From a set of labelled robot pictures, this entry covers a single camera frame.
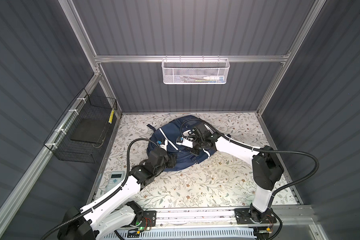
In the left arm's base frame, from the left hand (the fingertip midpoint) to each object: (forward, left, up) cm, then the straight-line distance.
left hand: (173, 154), depth 79 cm
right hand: (+7, -8, -5) cm, 12 cm away
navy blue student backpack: (+15, +4, -4) cm, 16 cm away
